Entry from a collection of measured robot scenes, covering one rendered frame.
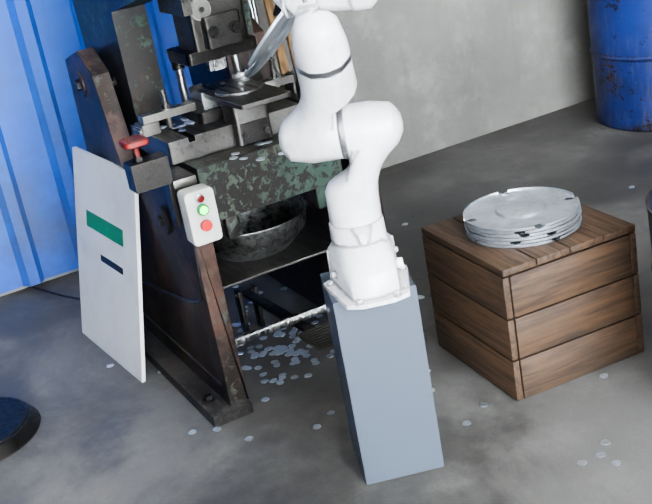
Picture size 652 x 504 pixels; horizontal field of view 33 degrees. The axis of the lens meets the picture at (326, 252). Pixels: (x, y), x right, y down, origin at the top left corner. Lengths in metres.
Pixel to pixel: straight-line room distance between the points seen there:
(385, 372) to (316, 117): 0.58
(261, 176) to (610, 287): 0.91
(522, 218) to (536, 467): 0.63
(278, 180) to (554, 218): 0.70
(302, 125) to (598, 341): 1.01
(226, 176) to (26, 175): 1.39
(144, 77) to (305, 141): 0.94
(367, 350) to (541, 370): 0.55
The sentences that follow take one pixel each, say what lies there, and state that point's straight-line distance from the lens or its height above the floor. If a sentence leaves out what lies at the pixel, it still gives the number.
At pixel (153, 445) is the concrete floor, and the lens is 2.87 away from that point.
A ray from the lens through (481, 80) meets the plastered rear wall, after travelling 4.83.
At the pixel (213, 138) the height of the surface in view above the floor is 0.68.
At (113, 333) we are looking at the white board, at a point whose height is 0.08.
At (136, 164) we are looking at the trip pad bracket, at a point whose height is 0.70.
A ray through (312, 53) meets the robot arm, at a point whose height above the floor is 0.98.
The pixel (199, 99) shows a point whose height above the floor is 0.76.
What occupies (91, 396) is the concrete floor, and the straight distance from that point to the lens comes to 3.21.
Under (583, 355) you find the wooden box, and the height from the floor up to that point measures 0.06.
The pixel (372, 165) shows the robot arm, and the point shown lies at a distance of 2.26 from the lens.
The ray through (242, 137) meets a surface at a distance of 2.83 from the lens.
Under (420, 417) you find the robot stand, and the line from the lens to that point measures 2.46.
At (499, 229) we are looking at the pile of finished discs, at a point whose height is 0.40.
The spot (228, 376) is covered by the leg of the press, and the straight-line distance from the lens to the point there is 2.85.
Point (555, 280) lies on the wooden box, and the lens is 2.68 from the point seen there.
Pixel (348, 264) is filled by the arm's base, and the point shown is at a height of 0.53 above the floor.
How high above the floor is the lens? 1.38
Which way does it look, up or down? 21 degrees down
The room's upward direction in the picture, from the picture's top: 11 degrees counter-clockwise
